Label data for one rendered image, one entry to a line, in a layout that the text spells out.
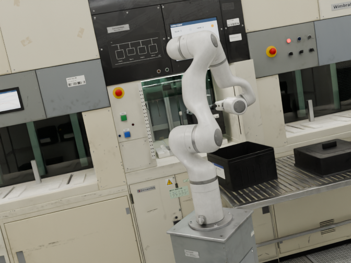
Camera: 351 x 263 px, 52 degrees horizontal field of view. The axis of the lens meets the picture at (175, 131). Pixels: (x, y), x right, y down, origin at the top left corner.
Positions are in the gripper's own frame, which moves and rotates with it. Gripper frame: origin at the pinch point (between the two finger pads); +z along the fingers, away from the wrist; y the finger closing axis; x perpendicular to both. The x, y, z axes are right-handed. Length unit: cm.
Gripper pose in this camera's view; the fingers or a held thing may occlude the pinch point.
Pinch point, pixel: (220, 103)
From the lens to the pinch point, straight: 206.6
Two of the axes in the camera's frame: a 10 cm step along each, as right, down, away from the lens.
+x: -1.8, -9.7, -1.6
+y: 9.7, -2.0, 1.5
